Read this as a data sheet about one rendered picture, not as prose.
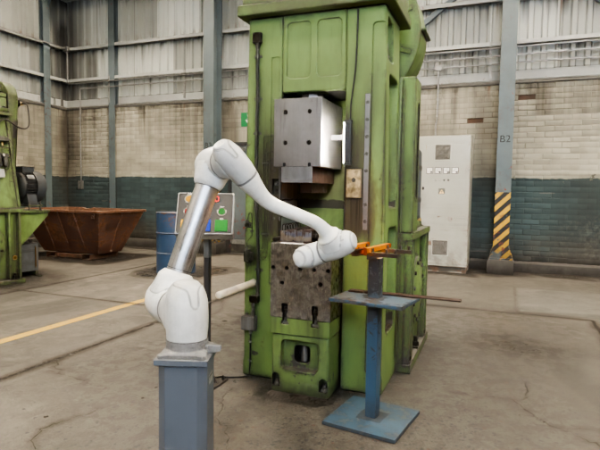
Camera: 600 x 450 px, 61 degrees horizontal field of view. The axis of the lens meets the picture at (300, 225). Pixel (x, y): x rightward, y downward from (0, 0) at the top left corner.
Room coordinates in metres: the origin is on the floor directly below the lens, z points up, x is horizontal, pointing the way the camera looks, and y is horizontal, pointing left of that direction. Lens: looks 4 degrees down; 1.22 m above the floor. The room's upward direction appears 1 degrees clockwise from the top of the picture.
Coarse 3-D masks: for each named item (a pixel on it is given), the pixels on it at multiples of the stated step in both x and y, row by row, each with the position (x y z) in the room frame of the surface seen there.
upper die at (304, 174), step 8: (288, 168) 3.06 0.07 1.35; (296, 168) 3.04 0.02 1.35; (304, 168) 3.02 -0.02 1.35; (312, 168) 3.01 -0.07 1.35; (320, 168) 3.13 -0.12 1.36; (288, 176) 3.06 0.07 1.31; (296, 176) 3.04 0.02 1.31; (304, 176) 3.02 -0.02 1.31; (312, 176) 3.01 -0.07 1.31; (320, 176) 3.13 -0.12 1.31; (328, 176) 3.28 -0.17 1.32
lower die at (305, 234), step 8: (280, 232) 3.08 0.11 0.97; (288, 232) 3.06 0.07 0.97; (296, 232) 3.04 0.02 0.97; (304, 232) 3.02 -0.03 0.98; (312, 232) 3.03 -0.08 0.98; (280, 240) 3.08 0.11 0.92; (288, 240) 3.06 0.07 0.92; (296, 240) 3.04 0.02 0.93; (304, 240) 3.02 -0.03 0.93; (312, 240) 3.03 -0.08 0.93
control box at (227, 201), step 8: (184, 200) 3.11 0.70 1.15; (216, 200) 3.12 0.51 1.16; (224, 200) 3.13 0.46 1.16; (232, 200) 3.13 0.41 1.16; (184, 208) 3.08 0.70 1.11; (216, 208) 3.10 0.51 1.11; (224, 208) 3.10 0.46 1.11; (232, 208) 3.11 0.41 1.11; (176, 216) 3.06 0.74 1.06; (184, 216) 3.06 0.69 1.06; (216, 216) 3.07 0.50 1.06; (224, 216) 3.08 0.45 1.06; (232, 216) 3.08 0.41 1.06; (176, 224) 3.03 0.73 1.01; (232, 224) 3.05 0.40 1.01; (176, 232) 3.00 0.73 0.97; (208, 232) 3.02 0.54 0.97; (216, 232) 3.02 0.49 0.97; (224, 232) 3.02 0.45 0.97; (232, 232) 3.03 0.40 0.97
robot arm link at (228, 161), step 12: (216, 144) 2.04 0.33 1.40; (228, 144) 2.02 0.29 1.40; (216, 156) 2.02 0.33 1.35; (228, 156) 2.01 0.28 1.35; (240, 156) 2.03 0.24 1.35; (216, 168) 2.07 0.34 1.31; (228, 168) 2.02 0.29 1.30; (240, 168) 2.03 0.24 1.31; (252, 168) 2.06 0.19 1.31; (240, 180) 2.05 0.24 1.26
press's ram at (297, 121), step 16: (320, 96) 2.99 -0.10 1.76; (288, 112) 3.06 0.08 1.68; (304, 112) 3.02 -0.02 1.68; (320, 112) 2.99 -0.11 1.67; (336, 112) 3.25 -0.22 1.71; (288, 128) 3.06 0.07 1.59; (304, 128) 3.02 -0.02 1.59; (320, 128) 2.99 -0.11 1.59; (336, 128) 3.26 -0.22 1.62; (288, 144) 3.06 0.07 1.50; (304, 144) 3.02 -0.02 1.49; (320, 144) 2.99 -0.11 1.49; (336, 144) 3.26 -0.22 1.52; (288, 160) 3.06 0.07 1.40; (304, 160) 3.02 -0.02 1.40; (320, 160) 2.99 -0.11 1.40; (336, 160) 3.27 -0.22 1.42
